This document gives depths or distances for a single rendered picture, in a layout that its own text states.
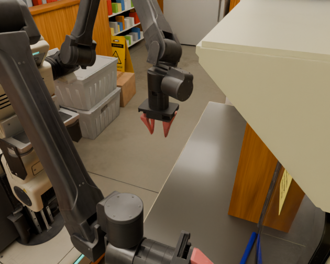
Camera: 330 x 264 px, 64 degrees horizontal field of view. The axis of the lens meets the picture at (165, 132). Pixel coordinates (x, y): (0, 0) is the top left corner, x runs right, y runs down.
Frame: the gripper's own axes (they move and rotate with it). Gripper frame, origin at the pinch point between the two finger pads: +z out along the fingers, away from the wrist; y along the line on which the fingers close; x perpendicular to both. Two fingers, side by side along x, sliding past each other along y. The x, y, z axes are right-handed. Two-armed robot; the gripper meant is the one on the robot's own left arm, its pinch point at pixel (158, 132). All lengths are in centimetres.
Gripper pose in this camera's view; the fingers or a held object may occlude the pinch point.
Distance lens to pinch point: 79.6
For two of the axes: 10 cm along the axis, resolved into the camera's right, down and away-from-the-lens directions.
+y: 9.3, 2.0, -3.0
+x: 3.6, -5.3, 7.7
